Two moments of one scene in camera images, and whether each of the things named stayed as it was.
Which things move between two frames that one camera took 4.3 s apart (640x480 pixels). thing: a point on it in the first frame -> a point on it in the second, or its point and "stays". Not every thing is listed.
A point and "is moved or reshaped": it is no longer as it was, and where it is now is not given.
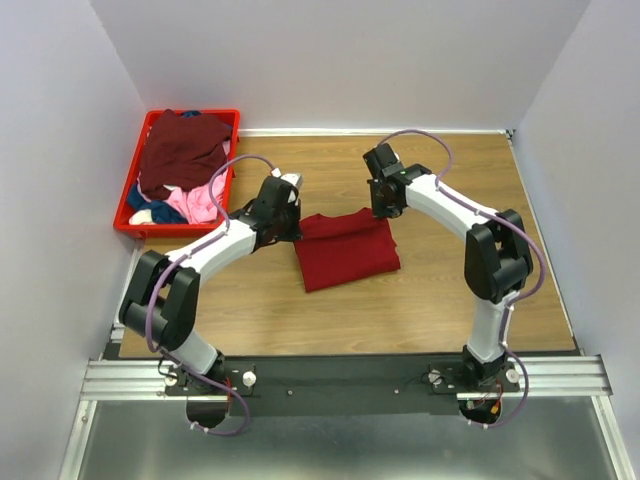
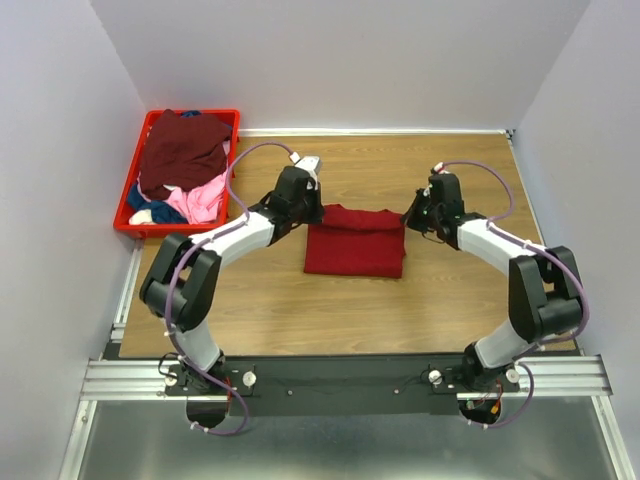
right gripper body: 380,207 -> 422,216
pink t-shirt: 196,204 stays
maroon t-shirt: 183,150 stays
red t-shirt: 345,247 is moved or reshaped
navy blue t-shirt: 160,211 stays
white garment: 141,216 stays
